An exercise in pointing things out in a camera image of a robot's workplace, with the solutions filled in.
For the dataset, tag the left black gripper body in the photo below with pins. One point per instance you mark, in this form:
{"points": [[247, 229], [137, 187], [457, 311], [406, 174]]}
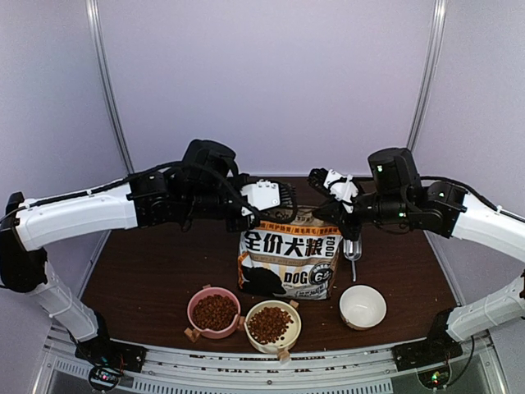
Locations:
{"points": [[241, 223]]}

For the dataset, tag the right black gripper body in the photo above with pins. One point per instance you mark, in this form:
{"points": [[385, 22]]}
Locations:
{"points": [[353, 231]]}

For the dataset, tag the metal food scoop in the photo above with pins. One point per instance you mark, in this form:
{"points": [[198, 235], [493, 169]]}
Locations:
{"points": [[352, 252]]}

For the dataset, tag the brown dog food bag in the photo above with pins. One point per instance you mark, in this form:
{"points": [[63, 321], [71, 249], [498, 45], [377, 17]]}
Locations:
{"points": [[295, 261]]}

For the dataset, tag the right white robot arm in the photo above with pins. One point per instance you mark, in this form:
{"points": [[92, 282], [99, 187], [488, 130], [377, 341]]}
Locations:
{"points": [[447, 208]]}

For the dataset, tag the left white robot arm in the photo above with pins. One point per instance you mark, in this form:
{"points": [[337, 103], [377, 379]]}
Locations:
{"points": [[205, 183]]}

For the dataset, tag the pink pet bowl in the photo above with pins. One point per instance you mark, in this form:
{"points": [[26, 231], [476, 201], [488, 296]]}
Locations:
{"points": [[213, 290]]}

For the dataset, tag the yellow pet bowl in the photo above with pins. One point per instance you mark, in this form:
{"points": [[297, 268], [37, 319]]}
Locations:
{"points": [[290, 337]]}

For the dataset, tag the brown kibble in pink bowl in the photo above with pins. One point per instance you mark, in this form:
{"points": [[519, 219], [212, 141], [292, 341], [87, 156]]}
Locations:
{"points": [[214, 312]]}

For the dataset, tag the white ceramic bowl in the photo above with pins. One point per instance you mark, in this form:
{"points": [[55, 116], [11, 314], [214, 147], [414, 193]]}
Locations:
{"points": [[362, 307]]}

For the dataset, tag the brown kibble in yellow bowl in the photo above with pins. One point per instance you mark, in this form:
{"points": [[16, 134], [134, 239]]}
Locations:
{"points": [[269, 325]]}

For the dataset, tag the wooden bowl stand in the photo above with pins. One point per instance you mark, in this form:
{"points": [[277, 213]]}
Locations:
{"points": [[193, 335]]}

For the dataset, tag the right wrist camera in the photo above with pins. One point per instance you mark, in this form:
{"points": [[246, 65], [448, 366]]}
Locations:
{"points": [[334, 184]]}

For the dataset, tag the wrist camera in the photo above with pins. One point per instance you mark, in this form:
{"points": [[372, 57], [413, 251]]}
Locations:
{"points": [[265, 194], [334, 184]]}

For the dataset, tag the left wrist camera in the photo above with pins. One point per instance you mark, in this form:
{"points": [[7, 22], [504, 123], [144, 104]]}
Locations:
{"points": [[265, 194]]}

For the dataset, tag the front aluminium rail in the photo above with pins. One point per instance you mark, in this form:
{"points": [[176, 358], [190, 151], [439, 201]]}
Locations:
{"points": [[342, 361]]}

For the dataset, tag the right aluminium frame post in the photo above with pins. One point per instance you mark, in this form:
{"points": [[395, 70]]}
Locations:
{"points": [[431, 61]]}

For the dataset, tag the aluminium frame post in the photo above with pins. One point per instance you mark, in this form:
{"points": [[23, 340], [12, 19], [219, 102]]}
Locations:
{"points": [[431, 61], [96, 31]]}

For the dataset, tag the left aluminium frame post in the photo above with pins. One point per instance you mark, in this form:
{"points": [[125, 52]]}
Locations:
{"points": [[96, 31]]}

